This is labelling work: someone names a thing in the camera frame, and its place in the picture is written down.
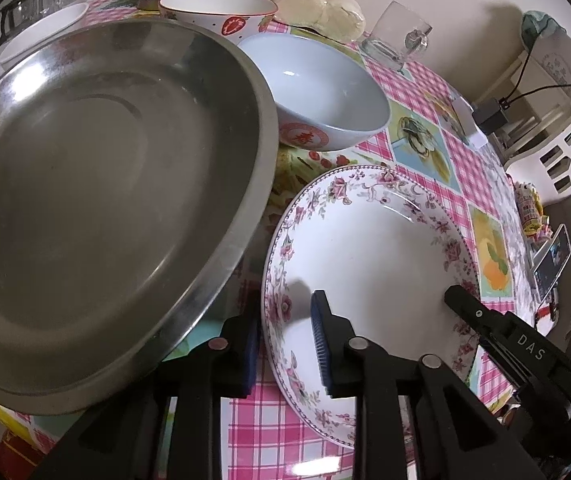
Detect smartphone on stand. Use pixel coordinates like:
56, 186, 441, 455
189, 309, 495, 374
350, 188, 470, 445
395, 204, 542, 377
533, 223, 571, 301

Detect colourful checked tablecloth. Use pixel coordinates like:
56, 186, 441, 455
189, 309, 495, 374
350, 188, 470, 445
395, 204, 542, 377
0, 0, 557, 480

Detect colourful snack package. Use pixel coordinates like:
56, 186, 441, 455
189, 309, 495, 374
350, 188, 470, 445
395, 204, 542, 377
514, 182, 543, 236

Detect white lattice plastic chair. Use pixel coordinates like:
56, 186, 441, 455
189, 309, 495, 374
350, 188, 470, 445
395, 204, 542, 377
503, 114, 571, 205

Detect clear glass mug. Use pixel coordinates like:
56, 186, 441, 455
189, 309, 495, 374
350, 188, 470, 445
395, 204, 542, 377
358, 1, 433, 72

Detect light blue ceramic bowl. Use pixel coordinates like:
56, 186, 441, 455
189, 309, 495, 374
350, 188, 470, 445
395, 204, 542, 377
239, 32, 391, 152

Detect black cable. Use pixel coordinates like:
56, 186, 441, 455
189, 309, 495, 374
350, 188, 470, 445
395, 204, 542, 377
499, 29, 571, 111

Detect white bowl red pattern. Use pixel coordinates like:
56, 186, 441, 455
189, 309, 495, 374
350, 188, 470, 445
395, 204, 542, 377
159, 0, 278, 44

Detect large stainless steel basin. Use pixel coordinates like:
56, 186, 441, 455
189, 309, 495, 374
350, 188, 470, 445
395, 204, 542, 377
0, 18, 278, 415

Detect floral rimmed white plate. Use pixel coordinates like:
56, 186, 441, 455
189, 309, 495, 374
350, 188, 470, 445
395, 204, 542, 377
262, 165, 479, 448

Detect white power strip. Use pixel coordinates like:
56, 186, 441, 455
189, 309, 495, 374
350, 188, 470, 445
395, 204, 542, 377
451, 96, 488, 150

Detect glass teapot black handle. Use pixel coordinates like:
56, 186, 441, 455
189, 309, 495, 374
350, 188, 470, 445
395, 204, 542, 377
0, 0, 39, 47

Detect small white square dish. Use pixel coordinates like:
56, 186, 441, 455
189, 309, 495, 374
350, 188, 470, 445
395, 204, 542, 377
0, 2, 89, 70

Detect packaged white steamed buns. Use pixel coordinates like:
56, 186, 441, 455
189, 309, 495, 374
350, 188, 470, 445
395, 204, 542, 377
272, 0, 366, 44

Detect black power adapter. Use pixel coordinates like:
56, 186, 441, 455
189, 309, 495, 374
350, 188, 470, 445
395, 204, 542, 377
472, 98, 509, 136

